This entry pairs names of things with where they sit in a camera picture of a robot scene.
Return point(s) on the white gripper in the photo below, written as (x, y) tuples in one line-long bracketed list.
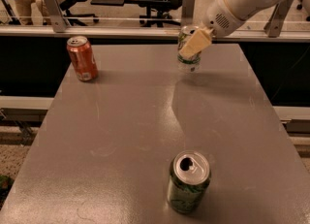
[(219, 16)]

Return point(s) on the white 7up can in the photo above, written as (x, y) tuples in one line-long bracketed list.
[(191, 64)]

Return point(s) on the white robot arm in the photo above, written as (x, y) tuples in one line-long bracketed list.
[(254, 6)]

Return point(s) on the red coke can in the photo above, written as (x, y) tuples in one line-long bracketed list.
[(82, 57)]

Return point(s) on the green soda can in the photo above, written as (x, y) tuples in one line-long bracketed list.
[(190, 175)]

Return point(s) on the black chair of person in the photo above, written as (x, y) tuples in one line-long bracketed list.
[(74, 19)]

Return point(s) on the middle metal bracket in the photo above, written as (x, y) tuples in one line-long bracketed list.
[(187, 12)]

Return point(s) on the metal bracket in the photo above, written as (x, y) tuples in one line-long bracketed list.
[(57, 20), (187, 12), (274, 25)]

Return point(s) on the right metal bracket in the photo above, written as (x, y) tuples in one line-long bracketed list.
[(274, 25)]

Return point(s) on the left metal bracket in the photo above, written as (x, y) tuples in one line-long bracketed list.
[(57, 20)]

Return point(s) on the metal rail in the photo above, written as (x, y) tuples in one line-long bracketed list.
[(169, 34)]

